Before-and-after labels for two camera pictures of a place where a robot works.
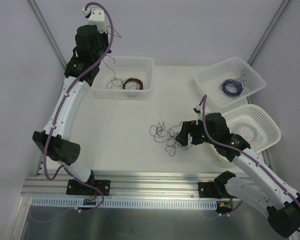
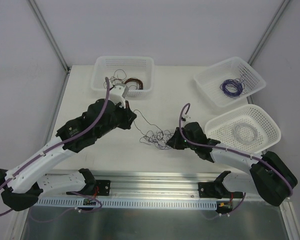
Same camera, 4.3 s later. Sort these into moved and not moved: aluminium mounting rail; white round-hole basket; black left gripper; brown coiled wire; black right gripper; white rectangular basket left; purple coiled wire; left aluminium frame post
Moved: black left gripper; black right gripper
Not moved: aluminium mounting rail; purple coiled wire; white round-hole basket; white rectangular basket left; brown coiled wire; left aluminium frame post
